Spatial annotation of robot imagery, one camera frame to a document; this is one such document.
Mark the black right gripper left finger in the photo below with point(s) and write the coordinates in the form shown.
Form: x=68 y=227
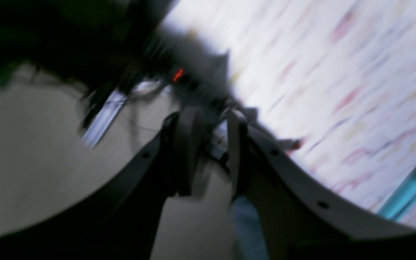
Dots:
x=119 y=221

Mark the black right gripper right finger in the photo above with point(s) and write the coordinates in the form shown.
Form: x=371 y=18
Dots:
x=300 y=218

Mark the blue highlighter marker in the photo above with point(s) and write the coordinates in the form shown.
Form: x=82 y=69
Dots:
x=401 y=201

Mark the terrazzo patterned table cloth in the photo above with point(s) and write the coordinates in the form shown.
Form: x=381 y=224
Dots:
x=340 y=74

